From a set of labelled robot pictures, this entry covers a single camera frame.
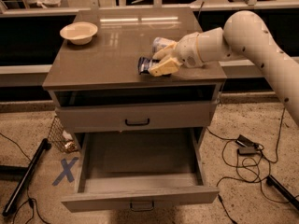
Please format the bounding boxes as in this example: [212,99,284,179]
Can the black floor bar right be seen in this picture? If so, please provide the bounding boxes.
[266,175,299,211]

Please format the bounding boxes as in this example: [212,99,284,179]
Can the clear plastic water bottle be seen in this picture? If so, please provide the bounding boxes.
[152,37,177,53]

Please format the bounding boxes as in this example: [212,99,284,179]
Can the black floor cable left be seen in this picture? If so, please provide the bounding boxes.
[0,132,50,224]

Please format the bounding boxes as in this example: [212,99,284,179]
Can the grey drawer cabinet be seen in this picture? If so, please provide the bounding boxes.
[42,7,228,215]

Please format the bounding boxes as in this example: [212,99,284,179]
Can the black floor cable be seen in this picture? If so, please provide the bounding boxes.
[0,132,50,224]
[206,107,299,224]

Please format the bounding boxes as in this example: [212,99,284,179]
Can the black floor bar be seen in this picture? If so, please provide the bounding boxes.
[1,138,51,217]
[266,175,299,211]

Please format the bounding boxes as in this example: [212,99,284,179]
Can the closed upper drawer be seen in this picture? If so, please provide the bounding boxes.
[56,102,217,133]

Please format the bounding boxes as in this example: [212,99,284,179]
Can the black drawer handle upper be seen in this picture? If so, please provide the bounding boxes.
[124,119,150,127]

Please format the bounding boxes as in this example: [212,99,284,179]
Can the black floor cable right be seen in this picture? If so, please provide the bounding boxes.
[206,107,299,224]

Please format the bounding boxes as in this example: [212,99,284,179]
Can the blue tape cross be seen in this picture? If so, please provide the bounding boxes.
[52,157,78,186]

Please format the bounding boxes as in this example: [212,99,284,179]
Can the wire mesh waste basket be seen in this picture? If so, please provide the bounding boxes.
[48,116,78,153]

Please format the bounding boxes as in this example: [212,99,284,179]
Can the dark blueberry rxbar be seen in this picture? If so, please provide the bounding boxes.
[137,57,159,76]

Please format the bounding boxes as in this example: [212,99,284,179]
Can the black drawer handle lower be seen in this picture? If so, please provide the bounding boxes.
[130,202,155,212]

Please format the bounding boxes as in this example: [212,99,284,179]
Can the black floor bar left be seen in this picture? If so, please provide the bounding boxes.
[1,138,51,217]

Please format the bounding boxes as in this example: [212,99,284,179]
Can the black power adapter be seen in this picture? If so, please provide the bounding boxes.
[235,135,261,156]

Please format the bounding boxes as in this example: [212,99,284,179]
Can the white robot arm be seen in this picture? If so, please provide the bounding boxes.
[149,10,299,125]

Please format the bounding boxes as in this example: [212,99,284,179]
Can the black drawer handle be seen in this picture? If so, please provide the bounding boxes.
[130,202,155,212]
[124,119,150,127]

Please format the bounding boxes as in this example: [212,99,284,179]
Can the open middle drawer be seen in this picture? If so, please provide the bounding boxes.
[62,128,219,212]

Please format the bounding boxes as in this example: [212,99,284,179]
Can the white paper bowl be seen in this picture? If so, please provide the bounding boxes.
[60,21,98,45]

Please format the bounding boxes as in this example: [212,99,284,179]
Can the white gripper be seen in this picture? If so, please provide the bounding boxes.
[149,32,204,77]

